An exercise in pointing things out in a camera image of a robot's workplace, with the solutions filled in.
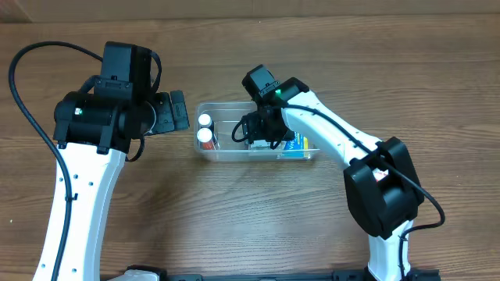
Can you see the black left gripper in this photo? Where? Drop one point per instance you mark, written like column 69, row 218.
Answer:
column 178, row 111

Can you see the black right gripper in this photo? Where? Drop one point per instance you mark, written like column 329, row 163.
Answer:
column 258, row 127

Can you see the dark bottle white cap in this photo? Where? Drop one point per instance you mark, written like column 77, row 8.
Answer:
column 206, row 121

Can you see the orange bottle white cap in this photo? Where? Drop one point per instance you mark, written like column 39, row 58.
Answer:
column 206, row 139

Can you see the clear plastic container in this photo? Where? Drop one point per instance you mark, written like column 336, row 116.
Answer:
column 229, row 143

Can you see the blue VapoDrops box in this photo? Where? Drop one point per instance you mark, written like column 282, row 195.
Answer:
column 297, row 149

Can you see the red medicine box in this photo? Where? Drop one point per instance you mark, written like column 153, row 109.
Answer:
column 379, row 174

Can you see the white blue medicine box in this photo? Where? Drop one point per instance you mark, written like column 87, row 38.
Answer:
column 259, row 145

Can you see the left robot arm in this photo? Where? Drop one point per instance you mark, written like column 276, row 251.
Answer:
column 94, row 127

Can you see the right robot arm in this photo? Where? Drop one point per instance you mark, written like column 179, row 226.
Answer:
column 386, row 209

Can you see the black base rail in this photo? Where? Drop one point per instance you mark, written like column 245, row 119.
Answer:
column 142, row 272

